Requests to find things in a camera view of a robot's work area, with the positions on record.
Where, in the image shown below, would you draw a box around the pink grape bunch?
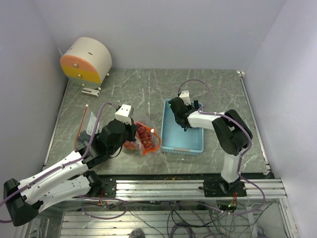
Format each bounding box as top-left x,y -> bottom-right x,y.
137,126 -> 155,150

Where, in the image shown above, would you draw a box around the clear orange-zip bag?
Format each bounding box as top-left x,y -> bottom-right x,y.
123,110 -> 161,156
74,104 -> 97,149

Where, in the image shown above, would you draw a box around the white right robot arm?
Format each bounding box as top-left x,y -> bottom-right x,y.
168,96 -> 253,196

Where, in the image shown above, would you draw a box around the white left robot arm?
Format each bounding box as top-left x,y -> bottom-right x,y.
1,119 -> 138,227

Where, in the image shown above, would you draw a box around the light blue plastic basket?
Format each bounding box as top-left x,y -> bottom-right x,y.
160,99 -> 204,155

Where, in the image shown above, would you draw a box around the round pastel drawer cabinet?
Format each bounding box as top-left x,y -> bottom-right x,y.
60,37 -> 112,89

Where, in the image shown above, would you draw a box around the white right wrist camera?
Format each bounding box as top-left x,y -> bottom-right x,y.
178,90 -> 191,106

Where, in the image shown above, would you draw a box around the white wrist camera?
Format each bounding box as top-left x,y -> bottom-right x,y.
114,104 -> 134,125
178,90 -> 191,106

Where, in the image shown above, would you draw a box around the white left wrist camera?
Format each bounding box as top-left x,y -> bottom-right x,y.
114,104 -> 134,125

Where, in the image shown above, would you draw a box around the white bracket block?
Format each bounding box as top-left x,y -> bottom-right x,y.
81,87 -> 100,98

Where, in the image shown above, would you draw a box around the aluminium rail base frame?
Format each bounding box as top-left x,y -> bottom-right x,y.
27,174 -> 298,238

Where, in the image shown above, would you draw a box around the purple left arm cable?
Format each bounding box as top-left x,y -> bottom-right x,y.
0,102 -> 119,223

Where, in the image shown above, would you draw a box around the loose cable bundle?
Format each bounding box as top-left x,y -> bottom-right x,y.
81,195 -> 268,238

